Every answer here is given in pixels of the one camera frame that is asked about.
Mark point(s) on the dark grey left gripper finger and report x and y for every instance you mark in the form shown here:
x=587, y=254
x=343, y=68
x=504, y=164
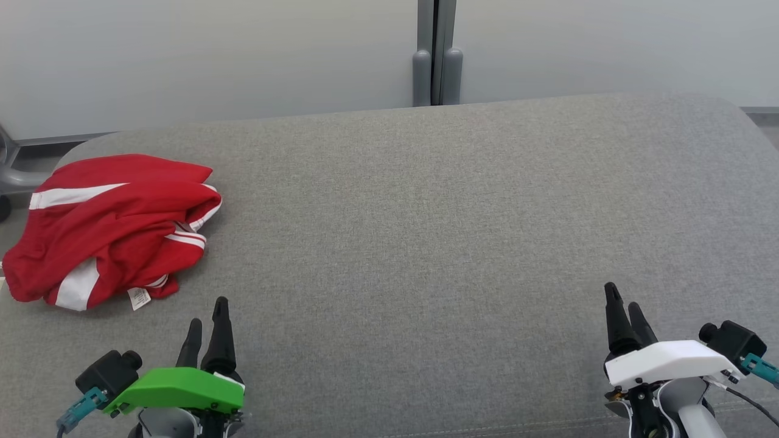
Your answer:
x=191, y=347
x=220, y=347

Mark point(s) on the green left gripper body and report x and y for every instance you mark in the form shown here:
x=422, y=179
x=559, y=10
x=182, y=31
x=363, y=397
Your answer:
x=176, y=389

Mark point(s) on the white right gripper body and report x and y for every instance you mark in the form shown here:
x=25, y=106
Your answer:
x=663, y=360

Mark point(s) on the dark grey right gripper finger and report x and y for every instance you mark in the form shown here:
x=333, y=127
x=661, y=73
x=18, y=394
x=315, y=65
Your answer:
x=642, y=325
x=618, y=328

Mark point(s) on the red basketball jersey white trim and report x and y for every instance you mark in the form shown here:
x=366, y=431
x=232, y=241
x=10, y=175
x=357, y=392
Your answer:
x=178, y=261

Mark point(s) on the red shorts with white stripe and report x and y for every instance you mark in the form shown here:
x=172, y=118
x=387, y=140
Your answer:
x=103, y=176

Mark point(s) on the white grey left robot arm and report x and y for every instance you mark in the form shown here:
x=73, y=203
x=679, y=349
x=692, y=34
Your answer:
x=164, y=424

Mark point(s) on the black caster wheel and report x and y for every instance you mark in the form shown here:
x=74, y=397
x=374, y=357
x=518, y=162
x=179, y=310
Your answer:
x=3, y=208

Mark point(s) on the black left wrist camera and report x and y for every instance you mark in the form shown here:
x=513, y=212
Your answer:
x=109, y=370

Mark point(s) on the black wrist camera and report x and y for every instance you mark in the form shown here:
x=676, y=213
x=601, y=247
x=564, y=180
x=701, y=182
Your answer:
x=109, y=370
x=733, y=342

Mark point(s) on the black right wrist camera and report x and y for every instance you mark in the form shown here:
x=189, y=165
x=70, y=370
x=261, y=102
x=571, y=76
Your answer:
x=733, y=342

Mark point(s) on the grey partition post with hinge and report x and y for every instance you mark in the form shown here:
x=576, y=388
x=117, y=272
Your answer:
x=15, y=176

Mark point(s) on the grey partition bottom rail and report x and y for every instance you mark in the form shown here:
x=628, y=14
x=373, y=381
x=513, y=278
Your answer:
x=61, y=139

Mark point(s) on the grey twin-foot partition post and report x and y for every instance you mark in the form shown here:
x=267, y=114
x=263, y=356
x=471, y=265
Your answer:
x=437, y=55

